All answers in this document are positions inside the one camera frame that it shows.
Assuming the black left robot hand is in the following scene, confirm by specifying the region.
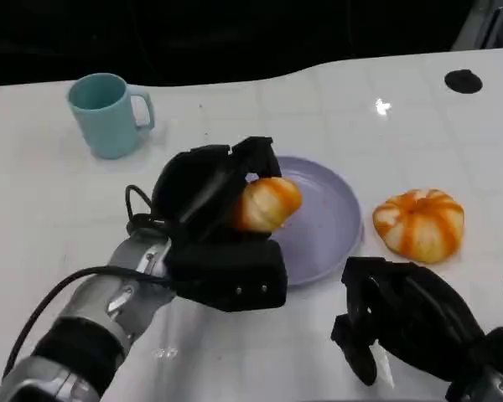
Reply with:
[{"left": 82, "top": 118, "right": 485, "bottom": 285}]
[{"left": 151, "top": 135, "right": 283, "bottom": 245}]

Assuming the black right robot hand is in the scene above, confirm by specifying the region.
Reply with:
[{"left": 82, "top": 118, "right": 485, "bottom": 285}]
[{"left": 330, "top": 255, "right": 487, "bottom": 387}]

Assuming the orange toy bread roll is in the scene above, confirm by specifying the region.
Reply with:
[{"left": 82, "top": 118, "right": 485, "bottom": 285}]
[{"left": 233, "top": 176, "right": 303, "bottom": 234}]

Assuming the orange and white bread roll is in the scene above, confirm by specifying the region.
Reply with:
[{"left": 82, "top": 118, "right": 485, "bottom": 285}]
[{"left": 371, "top": 188, "right": 465, "bottom": 265}]

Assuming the pale green mug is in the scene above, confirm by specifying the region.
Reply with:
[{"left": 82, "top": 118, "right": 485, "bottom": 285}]
[{"left": 67, "top": 72, "right": 156, "bottom": 160}]

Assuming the lilac plate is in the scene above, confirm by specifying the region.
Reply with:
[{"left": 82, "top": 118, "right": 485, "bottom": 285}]
[{"left": 266, "top": 156, "right": 365, "bottom": 288}]

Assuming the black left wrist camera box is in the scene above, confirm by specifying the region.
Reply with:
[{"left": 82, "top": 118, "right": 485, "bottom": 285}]
[{"left": 165, "top": 238, "right": 288, "bottom": 313}]

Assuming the black table cable hole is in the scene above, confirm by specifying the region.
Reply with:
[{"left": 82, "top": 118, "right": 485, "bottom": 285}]
[{"left": 443, "top": 69, "right": 484, "bottom": 94}]

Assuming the grey metal furniture frame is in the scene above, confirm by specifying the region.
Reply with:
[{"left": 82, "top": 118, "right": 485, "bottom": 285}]
[{"left": 449, "top": 0, "right": 503, "bottom": 52}]

